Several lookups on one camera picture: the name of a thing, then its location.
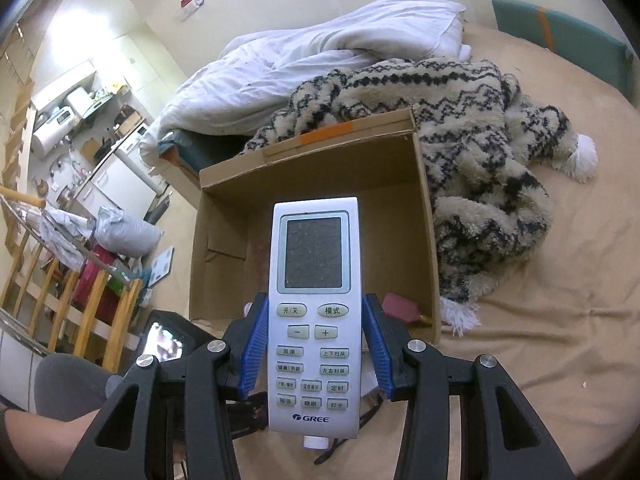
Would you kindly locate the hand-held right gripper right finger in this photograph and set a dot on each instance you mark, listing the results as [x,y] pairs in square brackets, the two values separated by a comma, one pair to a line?
[380,345]

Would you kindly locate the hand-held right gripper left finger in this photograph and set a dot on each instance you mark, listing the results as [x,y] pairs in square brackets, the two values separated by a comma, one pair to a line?
[252,345]

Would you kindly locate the white remote control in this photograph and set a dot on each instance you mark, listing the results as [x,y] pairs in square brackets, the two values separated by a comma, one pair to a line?
[315,260]

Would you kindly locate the white capped tube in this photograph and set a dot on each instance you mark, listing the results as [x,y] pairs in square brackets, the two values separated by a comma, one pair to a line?
[317,442]

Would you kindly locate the brown cardboard box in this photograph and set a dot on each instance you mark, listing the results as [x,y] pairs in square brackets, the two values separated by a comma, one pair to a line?
[240,220]

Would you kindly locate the bathroom scale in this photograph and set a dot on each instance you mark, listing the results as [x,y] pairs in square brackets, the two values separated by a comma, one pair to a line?
[161,267]

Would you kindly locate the wooden railing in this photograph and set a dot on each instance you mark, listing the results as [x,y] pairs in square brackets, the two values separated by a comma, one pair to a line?
[95,305]

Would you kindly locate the magenta bag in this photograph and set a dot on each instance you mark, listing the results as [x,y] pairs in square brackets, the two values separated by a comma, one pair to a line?
[92,280]

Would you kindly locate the grey plastic bag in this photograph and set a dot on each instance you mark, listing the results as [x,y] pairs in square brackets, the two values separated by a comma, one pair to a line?
[130,235]

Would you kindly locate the person's left leg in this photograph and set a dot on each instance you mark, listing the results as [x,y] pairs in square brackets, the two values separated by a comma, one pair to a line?
[70,380]

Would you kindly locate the white hanging cloth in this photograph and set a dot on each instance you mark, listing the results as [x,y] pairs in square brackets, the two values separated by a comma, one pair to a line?
[60,232]

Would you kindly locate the white base cabinet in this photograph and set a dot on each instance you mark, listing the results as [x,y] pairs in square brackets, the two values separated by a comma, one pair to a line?
[120,180]

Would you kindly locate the teal padded bed panel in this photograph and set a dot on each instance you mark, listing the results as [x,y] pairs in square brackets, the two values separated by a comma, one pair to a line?
[565,35]
[200,152]

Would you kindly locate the white washing machine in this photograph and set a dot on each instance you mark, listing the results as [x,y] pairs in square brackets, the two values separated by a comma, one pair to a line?
[137,140]

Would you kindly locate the white water heater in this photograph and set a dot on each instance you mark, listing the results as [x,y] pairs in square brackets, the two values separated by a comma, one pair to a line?
[47,137]

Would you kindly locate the white range hood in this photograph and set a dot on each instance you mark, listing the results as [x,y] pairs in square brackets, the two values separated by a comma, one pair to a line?
[80,100]

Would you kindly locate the white duvet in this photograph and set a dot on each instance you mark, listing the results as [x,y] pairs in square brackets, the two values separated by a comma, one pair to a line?
[280,75]

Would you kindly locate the white wall cabinet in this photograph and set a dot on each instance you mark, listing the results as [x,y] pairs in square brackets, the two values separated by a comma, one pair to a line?
[62,87]

